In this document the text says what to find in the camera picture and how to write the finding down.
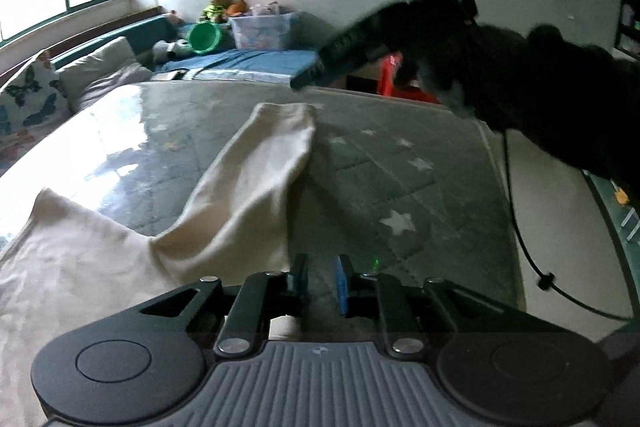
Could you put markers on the green plastic bucket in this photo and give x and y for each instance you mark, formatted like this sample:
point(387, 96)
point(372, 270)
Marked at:
point(205, 38)

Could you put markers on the orange stuffed toy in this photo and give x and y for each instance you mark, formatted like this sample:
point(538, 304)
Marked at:
point(237, 8)

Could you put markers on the clear plastic storage box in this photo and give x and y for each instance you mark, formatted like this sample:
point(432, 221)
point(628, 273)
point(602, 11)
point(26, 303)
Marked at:
point(265, 32)

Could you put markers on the beige cushion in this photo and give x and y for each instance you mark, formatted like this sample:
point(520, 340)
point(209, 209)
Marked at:
point(115, 87)
point(95, 57)

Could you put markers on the grey stuffed toy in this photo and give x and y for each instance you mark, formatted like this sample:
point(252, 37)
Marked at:
point(170, 51)

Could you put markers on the butterfly print cushion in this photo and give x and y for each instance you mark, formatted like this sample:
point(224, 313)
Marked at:
point(30, 102)

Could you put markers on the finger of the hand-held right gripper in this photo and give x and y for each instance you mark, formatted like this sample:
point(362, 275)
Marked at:
point(345, 49)

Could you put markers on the red plastic stool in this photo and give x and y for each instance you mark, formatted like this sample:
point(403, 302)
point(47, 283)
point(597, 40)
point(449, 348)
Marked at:
point(390, 79)

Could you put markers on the blue quilted mat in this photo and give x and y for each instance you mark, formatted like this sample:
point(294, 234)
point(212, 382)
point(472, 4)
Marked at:
point(240, 62)

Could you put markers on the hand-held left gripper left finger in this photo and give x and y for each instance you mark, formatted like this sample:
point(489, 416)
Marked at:
point(300, 279)

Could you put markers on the brown stuffed toy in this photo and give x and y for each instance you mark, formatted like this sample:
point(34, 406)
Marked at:
point(217, 7)

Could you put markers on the cream pants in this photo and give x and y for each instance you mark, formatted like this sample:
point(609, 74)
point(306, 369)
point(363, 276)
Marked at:
point(100, 257)

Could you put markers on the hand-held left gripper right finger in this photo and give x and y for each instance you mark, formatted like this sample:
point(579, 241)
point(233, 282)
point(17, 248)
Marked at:
point(344, 287)

